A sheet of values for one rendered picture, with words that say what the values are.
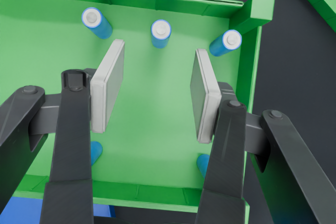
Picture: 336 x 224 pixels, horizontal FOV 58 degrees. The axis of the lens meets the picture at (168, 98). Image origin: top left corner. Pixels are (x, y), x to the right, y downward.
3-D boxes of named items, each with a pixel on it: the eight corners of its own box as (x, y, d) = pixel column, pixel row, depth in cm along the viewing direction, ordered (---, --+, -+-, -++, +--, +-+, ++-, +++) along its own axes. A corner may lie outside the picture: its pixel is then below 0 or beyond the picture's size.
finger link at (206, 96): (206, 93, 14) (222, 94, 15) (195, 47, 21) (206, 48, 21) (197, 144, 16) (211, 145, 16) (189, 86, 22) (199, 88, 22)
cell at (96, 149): (103, 141, 33) (90, 155, 27) (101, 158, 33) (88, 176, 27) (86, 140, 33) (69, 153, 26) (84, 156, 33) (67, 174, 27)
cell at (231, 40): (226, 40, 33) (244, 30, 27) (224, 57, 33) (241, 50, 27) (210, 38, 33) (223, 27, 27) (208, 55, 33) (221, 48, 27)
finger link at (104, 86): (104, 134, 16) (89, 133, 16) (123, 79, 22) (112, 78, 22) (105, 82, 14) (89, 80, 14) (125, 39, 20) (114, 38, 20)
